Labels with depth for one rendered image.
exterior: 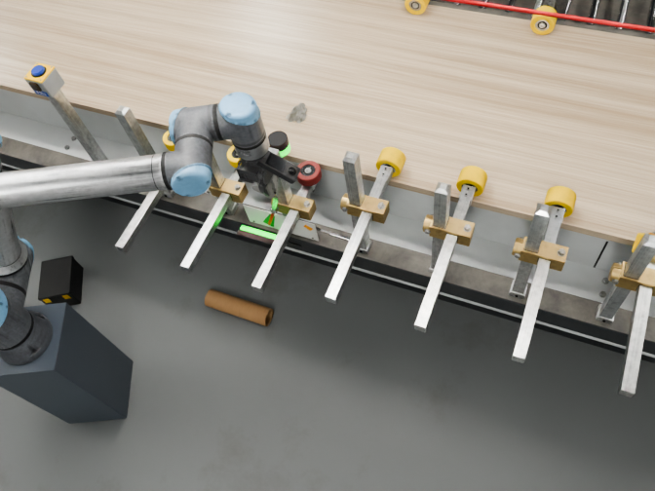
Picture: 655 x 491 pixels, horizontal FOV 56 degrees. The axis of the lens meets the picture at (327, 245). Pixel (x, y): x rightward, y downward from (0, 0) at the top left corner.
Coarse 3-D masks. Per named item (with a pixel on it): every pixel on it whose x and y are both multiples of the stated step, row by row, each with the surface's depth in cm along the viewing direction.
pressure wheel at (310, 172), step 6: (306, 162) 195; (312, 162) 195; (300, 168) 194; (306, 168) 193; (312, 168) 194; (318, 168) 193; (300, 174) 193; (306, 174) 193; (312, 174) 192; (318, 174) 192; (300, 180) 193; (306, 180) 192; (312, 180) 192; (318, 180) 194
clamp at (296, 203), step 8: (272, 200) 194; (296, 200) 193; (304, 200) 192; (312, 200) 192; (280, 208) 195; (288, 208) 193; (296, 208) 191; (304, 208) 190; (312, 208) 192; (304, 216) 193; (312, 216) 194
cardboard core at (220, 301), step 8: (208, 296) 270; (216, 296) 269; (224, 296) 269; (232, 296) 269; (208, 304) 270; (216, 304) 268; (224, 304) 267; (232, 304) 266; (240, 304) 266; (248, 304) 265; (256, 304) 266; (224, 312) 270; (232, 312) 267; (240, 312) 265; (248, 312) 264; (256, 312) 263; (264, 312) 262; (272, 312) 267; (248, 320) 266; (256, 320) 263; (264, 320) 262
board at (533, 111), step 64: (0, 0) 262; (64, 0) 256; (128, 0) 251; (192, 0) 246; (256, 0) 241; (320, 0) 236; (384, 0) 231; (0, 64) 240; (64, 64) 235; (128, 64) 231; (192, 64) 226; (256, 64) 222; (320, 64) 218; (384, 64) 214; (448, 64) 210; (512, 64) 206; (576, 64) 203; (640, 64) 200; (320, 128) 203; (384, 128) 199; (448, 128) 196; (512, 128) 193; (576, 128) 190; (640, 128) 187; (512, 192) 181; (576, 192) 178; (640, 192) 175
